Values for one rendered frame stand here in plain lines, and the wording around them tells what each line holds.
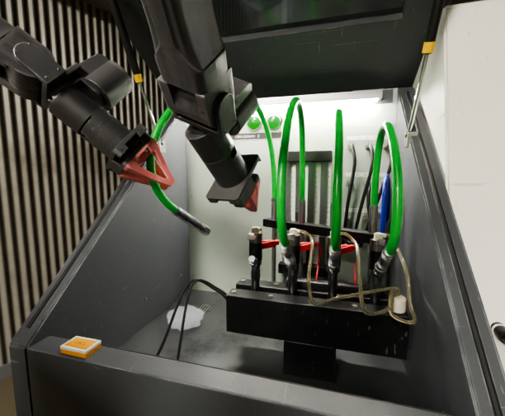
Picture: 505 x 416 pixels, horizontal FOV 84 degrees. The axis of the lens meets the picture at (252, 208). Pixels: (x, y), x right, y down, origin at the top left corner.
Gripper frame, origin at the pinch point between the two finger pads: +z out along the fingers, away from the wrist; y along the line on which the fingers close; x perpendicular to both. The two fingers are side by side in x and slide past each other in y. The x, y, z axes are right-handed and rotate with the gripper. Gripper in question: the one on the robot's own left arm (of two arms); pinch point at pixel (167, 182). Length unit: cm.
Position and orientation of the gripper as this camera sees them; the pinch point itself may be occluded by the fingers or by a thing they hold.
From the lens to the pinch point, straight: 52.1
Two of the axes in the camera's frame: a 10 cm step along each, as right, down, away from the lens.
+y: -5.3, 1.3, 8.3
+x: -4.7, 7.7, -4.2
